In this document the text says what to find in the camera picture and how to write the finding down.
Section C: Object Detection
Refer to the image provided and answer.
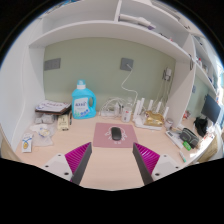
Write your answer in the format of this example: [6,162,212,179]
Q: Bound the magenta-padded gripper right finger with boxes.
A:
[132,142,183,186]

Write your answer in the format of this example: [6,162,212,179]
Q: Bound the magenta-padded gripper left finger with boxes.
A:
[40,142,93,186]

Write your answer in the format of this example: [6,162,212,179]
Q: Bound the black computer mouse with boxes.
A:
[110,126,123,142]

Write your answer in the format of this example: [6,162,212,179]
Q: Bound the pink printed mouse pad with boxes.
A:
[92,122,139,149]

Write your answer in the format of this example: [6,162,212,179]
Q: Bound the white flat remote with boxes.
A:
[165,129,184,150]

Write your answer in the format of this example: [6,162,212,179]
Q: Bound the small cream carton box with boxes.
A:
[57,114,70,131]

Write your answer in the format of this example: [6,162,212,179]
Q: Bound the clear plastic bags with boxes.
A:
[29,113,58,148]

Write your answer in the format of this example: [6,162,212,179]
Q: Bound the gold foil package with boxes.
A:
[143,110,165,127]

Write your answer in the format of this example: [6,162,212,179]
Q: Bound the small round jar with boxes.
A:
[164,117,174,131]

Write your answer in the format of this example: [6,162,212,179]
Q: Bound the green small item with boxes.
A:
[182,140,192,152]

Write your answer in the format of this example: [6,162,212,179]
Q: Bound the dark grey pouch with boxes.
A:
[179,127,200,149]

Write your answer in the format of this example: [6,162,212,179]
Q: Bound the white antenna router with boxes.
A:
[132,97,170,131]

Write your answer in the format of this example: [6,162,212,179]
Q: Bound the white sachet with yellow print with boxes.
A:
[21,132,35,154]

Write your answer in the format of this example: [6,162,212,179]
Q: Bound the blue detergent bottle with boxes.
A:
[71,79,97,120]

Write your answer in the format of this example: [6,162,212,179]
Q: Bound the white power strip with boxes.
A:
[100,109,123,118]

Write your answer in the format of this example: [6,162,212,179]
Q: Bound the stack of books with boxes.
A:
[35,99,72,116]

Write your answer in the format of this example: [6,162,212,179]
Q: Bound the black bag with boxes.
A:
[193,116,209,138]

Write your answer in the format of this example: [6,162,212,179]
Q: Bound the black monitor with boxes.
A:
[200,94,222,124]

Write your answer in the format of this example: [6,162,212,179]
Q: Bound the white cable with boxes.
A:
[120,64,139,101]

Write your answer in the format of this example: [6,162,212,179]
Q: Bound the white wall adapter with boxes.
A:
[163,67,173,81]

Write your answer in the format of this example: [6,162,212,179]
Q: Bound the grey blank wall plate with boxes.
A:
[43,57,62,72]

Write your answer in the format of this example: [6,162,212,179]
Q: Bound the grey wall socket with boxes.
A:
[120,57,135,72]

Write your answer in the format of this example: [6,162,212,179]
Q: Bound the white wall shelf unit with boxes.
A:
[28,0,223,129]

